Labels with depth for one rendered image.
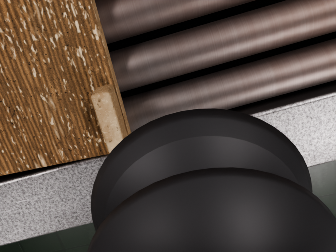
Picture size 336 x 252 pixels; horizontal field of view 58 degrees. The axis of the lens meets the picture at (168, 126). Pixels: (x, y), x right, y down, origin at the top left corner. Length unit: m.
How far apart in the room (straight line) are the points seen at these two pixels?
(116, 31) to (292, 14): 0.16
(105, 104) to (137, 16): 0.09
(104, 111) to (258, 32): 0.16
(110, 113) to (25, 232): 0.21
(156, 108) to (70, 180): 0.13
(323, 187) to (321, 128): 1.32
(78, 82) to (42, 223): 0.19
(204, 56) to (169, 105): 0.06
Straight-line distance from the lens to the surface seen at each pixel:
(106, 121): 0.27
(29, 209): 0.40
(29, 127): 0.32
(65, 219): 0.40
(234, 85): 0.31
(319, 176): 1.63
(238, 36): 0.30
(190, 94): 0.31
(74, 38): 0.28
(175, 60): 0.30
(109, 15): 0.29
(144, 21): 0.29
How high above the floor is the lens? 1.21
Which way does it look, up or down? 67 degrees down
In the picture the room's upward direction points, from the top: 174 degrees clockwise
